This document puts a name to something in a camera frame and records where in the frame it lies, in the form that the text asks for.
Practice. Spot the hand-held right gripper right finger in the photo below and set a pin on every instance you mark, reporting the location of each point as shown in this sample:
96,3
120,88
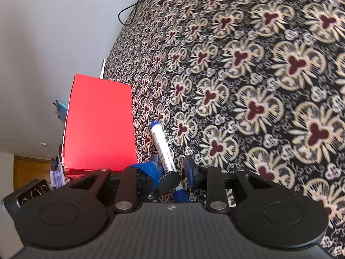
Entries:
190,174

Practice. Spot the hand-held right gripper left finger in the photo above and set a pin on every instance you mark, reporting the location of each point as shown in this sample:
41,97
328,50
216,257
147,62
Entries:
149,170

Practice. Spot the white blue marker pen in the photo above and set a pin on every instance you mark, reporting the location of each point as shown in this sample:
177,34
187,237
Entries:
163,148

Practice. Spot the red cardboard box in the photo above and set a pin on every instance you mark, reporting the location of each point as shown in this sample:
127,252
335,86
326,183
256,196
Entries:
99,124

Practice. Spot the blue plastic bag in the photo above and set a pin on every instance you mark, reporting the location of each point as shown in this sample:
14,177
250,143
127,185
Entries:
61,109

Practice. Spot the floral printed cloth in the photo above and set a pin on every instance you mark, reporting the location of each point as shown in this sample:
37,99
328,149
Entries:
242,86

